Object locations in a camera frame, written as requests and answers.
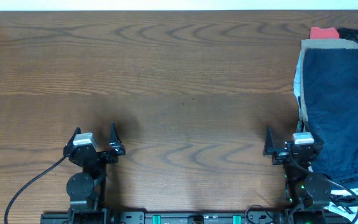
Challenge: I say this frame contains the black cable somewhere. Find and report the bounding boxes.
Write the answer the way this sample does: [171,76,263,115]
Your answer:
[286,149,358,224]
[4,155,68,224]

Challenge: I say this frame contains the red garment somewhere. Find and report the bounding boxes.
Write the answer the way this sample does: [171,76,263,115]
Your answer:
[310,27,340,39]

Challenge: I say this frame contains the dark blue shorts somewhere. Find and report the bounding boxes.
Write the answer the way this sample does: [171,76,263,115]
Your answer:
[303,49,358,189]

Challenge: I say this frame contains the light blue white garment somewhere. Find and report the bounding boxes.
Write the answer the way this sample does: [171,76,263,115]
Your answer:
[292,52,358,224]

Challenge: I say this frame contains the khaki shorts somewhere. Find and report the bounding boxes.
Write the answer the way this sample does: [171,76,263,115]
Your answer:
[293,39,358,122]

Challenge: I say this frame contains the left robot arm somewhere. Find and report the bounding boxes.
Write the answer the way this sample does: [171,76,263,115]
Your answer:
[63,123,126,223]

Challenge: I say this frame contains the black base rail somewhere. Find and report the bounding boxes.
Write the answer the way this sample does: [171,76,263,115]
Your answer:
[40,210,351,224]

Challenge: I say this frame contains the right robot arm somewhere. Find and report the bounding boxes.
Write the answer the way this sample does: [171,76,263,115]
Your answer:
[263,127,333,223]

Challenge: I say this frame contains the right black cable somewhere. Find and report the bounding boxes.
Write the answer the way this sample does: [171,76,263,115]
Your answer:
[286,149,358,224]

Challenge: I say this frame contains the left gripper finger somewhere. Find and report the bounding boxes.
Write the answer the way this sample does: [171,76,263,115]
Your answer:
[109,122,126,156]
[68,127,81,146]

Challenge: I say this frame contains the left black cable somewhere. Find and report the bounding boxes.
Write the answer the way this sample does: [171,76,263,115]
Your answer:
[4,155,68,224]

